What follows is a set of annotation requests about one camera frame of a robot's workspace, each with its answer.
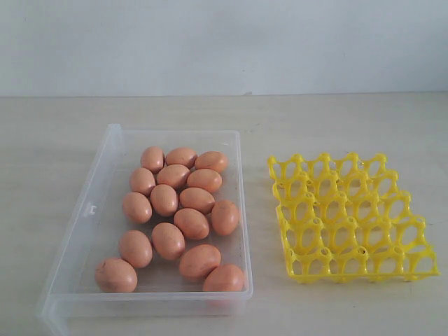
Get clear plastic storage box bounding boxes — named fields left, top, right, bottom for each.
left=38, top=124, right=253, bottom=335

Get yellow plastic egg tray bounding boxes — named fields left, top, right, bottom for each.
left=267, top=153, right=439, bottom=284

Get brown egg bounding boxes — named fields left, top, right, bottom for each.
left=187, top=169, right=223, bottom=193
left=122, top=192, right=152, bottom=224
left=178, top=244, right=221, bottom=282
left=140, top=146, right=165, bottom=174
left=195, top=151, right=228, bottom=173
left=94, top=258, right=138, bottom=293
left=211, top=199, right=240, bottom=236
left=150, top=184, right=178, bottom=217
left=156, top=164, right=190, bottom=190
left=151, top=222, right=186, bottom=261
left=118, top=230, right=153, bottom=268
left=174, top=208, right=209, bottom=240
left=129, top=167, right=156, bottom=197
left=179, top=187, right=215, bottom=215
left=165, top=147, right=197, bottom=169
left=202, top=264, right=244, bottom=292

